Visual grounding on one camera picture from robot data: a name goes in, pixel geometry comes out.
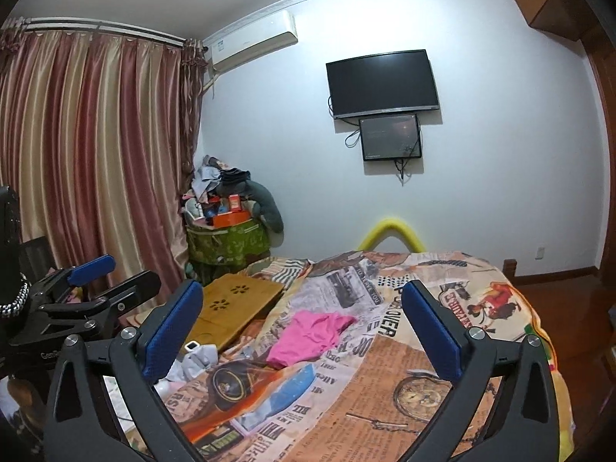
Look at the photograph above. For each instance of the small black monitor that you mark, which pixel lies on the small black monitor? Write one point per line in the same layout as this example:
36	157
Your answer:
390	137

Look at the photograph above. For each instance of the printed newspaper pattern blanket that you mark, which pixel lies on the printed newspaper pattern blanket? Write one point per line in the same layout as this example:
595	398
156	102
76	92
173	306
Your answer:
375	394

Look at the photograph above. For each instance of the pink buttoned cardigan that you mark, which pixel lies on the pink buttoned cardigan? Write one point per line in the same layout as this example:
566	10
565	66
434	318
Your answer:
308	337

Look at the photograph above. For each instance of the wooden lap desk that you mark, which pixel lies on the wooden lap desk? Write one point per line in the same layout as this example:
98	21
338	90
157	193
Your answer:
236	298

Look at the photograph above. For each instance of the large black television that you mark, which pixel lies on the large black television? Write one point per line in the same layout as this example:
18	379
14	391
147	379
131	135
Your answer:
382	84

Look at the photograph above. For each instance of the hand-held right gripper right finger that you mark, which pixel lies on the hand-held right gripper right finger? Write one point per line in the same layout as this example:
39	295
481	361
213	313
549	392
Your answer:
430	332

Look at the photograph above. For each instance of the white curtain rail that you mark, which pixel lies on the white curtain rail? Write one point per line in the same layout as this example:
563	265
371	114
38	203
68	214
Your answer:
96	31

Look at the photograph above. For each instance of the striped grey cloth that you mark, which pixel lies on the striped grey cloth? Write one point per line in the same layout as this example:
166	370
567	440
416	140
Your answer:
288	272

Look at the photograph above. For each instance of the white air conditioner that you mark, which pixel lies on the white air conditioner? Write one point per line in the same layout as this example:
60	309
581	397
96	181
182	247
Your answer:
250	41

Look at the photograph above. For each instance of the small white device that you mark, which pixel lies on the small white device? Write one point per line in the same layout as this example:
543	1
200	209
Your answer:
192	347

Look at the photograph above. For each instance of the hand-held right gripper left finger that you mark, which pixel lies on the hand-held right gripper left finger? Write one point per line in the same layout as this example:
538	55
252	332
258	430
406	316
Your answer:
172	329

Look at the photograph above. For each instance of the pile of clothes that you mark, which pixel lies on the pile of clothes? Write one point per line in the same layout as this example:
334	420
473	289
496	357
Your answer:
211	178

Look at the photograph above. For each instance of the yellow foam tube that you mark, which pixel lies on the yellow foam tube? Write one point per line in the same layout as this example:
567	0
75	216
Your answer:
390	225

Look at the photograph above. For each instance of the white grey cloth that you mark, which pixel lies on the white grey cloth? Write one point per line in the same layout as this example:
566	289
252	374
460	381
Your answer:
199	363

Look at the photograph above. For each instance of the striped pink beige curtain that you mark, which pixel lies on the striped pink beige curtain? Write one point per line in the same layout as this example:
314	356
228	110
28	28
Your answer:
96	154

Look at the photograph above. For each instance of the orange box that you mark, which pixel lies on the orange box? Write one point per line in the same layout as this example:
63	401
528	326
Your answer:
231	219

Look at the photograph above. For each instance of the wooden bed post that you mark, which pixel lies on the wooden bed post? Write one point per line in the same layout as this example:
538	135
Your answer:
508	267

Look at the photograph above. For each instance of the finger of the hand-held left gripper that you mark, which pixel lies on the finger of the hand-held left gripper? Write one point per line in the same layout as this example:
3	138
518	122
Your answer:
91	269
115	305

